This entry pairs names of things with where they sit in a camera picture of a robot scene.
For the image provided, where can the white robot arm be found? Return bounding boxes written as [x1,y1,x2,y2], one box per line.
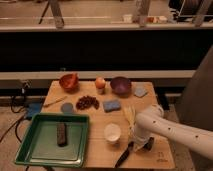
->
[130,104,213,160]

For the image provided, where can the purple bowl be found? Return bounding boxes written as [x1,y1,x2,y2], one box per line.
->
[110,76,132,95]

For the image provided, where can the orange red bowl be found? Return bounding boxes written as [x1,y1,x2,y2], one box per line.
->
[59,73,78,91]

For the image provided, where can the white cup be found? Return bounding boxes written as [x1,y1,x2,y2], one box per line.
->
[104,123,121,144]

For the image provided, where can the blue sponge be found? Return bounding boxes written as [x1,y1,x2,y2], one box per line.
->
[103,100,121,112]

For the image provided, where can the light blue cloth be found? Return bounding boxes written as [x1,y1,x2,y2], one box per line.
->
[134,86,148,98]

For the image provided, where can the pile of dark raisins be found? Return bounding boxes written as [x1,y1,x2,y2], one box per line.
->
[76,95,99,110]

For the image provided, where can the orange fruit on cup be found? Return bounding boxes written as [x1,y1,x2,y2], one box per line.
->
[95,77,106,94]

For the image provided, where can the dark sponge block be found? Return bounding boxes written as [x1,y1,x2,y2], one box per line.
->
[57,122,67,147]

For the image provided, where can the grey round lid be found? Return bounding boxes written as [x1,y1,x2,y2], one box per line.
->
[61,103,74,113]

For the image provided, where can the wooden spoon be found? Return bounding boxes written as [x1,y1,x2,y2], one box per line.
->
[43,96,67,108]

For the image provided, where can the green plastic tray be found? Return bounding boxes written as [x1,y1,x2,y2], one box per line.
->
[14,113,89,168]

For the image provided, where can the blue power box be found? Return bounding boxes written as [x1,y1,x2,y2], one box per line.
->
[26,103,42,120]

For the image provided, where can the black cables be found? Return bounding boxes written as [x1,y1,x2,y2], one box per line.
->
[0,82,32,144]

